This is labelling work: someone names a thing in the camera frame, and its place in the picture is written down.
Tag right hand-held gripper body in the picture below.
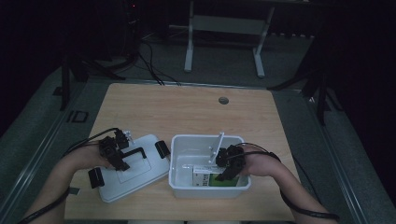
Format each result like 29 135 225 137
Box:
208 132 247 175

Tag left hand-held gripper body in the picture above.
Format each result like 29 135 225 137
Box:
98 129 135 167

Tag white box lid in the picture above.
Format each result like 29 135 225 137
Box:
87 133 172 203

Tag green and white carton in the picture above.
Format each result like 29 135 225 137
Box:
191 164 241 188

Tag white plastic storage box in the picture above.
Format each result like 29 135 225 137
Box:
168 133 252 200

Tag person's left hand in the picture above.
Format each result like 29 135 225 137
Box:
78 143 117 171

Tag person's right hand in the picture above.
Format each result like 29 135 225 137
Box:
238 145 283 178

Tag black tripod stand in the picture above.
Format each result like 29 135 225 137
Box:
59 53 126 112
266 31 344 127

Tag white metal stand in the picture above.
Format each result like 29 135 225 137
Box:
183 0 276 79

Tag black floor cables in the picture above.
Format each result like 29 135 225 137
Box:
136 38 182 87

